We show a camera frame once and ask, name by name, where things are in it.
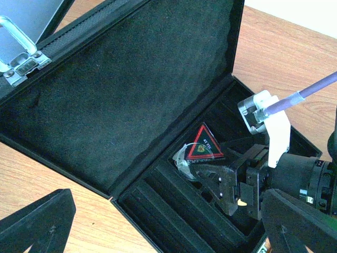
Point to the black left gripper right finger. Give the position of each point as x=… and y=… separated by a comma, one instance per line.
x=293, y=226

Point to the clear acrylic disc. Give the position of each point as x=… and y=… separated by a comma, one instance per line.
x=181, y=162

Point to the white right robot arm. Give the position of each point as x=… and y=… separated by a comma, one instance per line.
x=308, y=179

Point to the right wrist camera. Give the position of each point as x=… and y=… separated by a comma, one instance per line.
x=264, y=113

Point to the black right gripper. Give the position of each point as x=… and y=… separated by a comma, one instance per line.
x=244, y=181

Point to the black poker set case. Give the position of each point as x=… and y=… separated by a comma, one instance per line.
x=122, y=91

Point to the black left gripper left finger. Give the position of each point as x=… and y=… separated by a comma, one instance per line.
x=42, y=226

